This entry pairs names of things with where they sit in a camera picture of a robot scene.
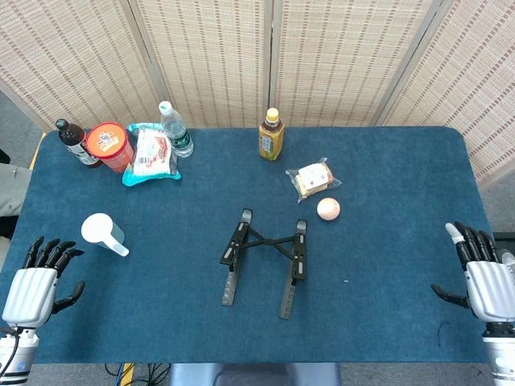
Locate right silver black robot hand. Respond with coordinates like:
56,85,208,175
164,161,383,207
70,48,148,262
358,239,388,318
431,220,515,325

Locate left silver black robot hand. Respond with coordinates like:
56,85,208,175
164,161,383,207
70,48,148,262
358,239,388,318
1,236,86,327

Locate black folding stand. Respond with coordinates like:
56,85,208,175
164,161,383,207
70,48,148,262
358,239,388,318
219,207,309,321

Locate grey white sneaker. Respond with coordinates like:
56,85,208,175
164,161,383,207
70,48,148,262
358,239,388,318
498,247,515,278

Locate white measuring scoop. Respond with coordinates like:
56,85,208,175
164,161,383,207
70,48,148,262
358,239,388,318
80,212,130,257

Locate grey trousered person leg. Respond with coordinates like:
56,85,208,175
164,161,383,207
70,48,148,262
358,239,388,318
0,162,33,218

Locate blue felt table mat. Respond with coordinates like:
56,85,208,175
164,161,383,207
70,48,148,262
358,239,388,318
0,126,504,365

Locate dark sauce glass bottle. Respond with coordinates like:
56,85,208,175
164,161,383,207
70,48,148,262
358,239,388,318
55,118,104,169

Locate red instant noodle cup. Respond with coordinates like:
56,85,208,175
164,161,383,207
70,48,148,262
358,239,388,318
85,121,135,175

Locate pink peach ball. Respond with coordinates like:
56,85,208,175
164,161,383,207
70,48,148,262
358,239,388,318
316,197,341,222

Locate teal white snack bag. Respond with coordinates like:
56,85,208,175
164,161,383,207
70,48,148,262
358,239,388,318
122,122,183,187

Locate plastic-wrapped sandwich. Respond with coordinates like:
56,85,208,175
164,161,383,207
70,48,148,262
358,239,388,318
285,157,343,204

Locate clear green-label water bottle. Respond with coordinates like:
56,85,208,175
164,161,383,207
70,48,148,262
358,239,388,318
158,101,195,159

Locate blue rounded base panel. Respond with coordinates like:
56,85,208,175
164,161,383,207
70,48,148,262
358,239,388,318
167,363,343,386

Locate yellow tea drink bottle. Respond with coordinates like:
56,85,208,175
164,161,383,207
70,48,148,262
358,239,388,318
257,107,286,162

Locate woven bamboo folding screen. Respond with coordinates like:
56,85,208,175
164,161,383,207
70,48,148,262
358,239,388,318
0,0,515,190

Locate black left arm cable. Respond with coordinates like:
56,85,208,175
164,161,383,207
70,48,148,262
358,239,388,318
0,326,22,377

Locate black floor cable bundle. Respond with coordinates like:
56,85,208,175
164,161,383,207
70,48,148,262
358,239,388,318
104,363,172,386

